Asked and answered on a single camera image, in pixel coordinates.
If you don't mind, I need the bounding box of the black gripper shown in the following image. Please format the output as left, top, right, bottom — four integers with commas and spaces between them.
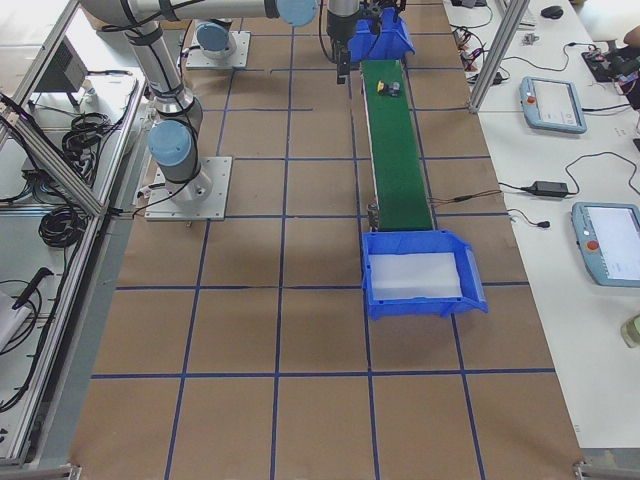
331, 40, 350, 84

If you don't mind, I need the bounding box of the yellow push button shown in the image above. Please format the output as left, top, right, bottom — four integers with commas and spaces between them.
376, 80, 401, 97

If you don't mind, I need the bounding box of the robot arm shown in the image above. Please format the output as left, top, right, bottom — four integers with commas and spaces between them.
179, 1, 364, 84
81, 1, 286, 201

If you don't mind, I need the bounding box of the left blue plastic bin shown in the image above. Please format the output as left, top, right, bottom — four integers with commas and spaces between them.
348, 7, 416, 62

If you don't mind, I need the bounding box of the blue plastic bin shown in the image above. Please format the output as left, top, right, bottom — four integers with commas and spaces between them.
348, 7, 416, 62
362, 230, 489, 320

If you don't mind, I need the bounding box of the green conveyor belt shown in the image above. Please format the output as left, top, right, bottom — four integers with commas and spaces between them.
361, 60, 433, 231

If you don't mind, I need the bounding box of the right blue plastic bin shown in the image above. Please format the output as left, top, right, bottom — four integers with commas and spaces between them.
362, 230, 489, 320

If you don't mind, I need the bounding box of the far teach pendant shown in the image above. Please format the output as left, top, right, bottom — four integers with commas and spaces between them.
519, 76, 587, 134

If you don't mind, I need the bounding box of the teach pendant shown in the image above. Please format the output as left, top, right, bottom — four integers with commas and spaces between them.
519, 76, 587, 134
571, 202, 639, 288

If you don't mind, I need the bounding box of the white foam liner right bin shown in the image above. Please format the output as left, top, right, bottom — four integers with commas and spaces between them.
369, 253, 462, 300

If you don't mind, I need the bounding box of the black power adapter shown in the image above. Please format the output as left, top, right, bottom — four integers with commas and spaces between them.
531, 181, 570, 198

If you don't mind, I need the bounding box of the near teach pendant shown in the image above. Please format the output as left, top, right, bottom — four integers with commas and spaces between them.
571, 202, 639, 288

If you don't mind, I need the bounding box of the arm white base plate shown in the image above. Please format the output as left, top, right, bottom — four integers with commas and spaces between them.
143, 156, 233, 221
185, 29, 251, 70

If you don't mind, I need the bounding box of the aluminium frame post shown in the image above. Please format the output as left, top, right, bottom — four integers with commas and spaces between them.
468, 0, 529, 114

